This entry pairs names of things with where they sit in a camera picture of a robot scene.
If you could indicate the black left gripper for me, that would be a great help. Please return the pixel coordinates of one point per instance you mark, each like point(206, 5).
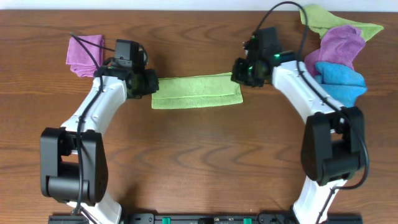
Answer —
point(150, 82)

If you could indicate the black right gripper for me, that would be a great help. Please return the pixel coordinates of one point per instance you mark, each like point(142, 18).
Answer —
point(236, 76)

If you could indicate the green microfiber cloth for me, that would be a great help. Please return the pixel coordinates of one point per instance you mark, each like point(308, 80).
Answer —
point(196, 92)

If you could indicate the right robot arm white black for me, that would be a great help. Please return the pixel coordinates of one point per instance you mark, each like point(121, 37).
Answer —
point(333, 147)

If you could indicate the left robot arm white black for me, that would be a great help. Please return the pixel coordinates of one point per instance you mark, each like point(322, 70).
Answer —
point(73, 167)

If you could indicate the folded purple cloth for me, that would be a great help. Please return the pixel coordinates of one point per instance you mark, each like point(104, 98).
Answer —
point(79, 61)

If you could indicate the crumpled green cloth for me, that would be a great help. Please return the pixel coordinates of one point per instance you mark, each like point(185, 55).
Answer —
point(319, 20)

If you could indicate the crumpled purple cloth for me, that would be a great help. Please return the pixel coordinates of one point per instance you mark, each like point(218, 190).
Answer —
point(339, 45)

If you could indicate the crumpled blue cloth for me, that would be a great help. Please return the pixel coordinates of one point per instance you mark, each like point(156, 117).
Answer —
point(339, 81)

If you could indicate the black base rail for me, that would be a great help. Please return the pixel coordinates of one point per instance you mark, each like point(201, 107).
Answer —
point(205, 219)

